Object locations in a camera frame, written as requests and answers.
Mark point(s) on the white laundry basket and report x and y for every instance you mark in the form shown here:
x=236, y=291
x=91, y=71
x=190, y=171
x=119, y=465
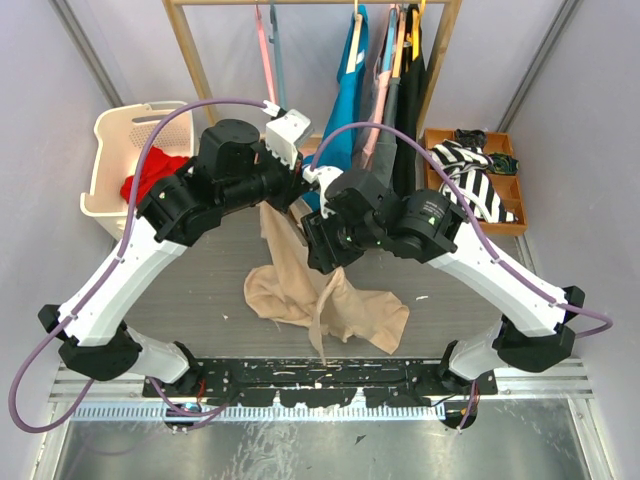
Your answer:
x=121, y=134

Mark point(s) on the grey garment on hanger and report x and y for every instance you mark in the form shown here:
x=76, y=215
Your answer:
x=385, y=148

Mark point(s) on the wooden hanger with blue shirt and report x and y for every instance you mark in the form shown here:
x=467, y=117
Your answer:
x=352, y=59

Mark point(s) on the orange wooden compartment tray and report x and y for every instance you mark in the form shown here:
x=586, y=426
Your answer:
x=508, y=187

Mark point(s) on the pink garment on hanger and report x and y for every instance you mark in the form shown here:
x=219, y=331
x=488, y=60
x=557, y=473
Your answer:
x=379, y=84

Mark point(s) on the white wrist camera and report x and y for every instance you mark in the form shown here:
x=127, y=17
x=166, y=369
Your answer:
x=320, y=179
x=285, y=133

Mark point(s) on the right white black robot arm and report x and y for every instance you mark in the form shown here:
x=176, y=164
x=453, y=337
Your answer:
x=357, y=213

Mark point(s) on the beige t shirt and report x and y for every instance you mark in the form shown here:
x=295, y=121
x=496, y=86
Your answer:
x=288, y=291

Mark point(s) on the black garment on hanger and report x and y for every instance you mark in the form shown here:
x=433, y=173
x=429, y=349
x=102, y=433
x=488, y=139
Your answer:
x=412, y=84

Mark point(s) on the blue t shirt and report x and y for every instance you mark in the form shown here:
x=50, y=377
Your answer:
x=346, y=108

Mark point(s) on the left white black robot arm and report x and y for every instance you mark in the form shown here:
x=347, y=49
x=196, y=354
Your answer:
x=235, y=168

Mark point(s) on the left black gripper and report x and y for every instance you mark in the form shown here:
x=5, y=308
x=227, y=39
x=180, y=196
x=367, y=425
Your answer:
x=294, y=186

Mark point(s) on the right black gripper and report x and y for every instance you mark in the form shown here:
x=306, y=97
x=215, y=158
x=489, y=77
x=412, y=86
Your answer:
x=323, y=253

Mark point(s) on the grey plastic hanger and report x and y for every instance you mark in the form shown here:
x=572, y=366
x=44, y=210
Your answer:
x=278, y=59

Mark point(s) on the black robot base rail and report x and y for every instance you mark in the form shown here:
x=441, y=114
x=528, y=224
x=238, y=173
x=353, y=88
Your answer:
x=260, y=382

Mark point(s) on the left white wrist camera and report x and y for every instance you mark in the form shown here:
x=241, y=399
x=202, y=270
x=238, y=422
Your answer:
x=285, y=133

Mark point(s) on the wooden clothes rack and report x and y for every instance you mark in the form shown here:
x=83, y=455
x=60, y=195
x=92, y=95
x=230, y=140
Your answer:
x=186, y=42

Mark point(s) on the black white striped cloth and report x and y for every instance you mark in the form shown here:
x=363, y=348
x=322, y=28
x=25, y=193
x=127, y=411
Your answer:
x=467, y=168

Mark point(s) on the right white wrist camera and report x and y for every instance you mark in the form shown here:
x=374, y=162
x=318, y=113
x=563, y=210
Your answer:
x=320, y=179

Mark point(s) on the pink plastic hanger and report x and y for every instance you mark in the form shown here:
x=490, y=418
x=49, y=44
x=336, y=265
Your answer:
x=265, y=57

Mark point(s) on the red cloth in basket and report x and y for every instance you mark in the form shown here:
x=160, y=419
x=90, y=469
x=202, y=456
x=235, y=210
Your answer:
x=158, y=165

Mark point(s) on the dark patterned cloth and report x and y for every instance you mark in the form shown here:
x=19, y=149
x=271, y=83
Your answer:
x=503, y=164

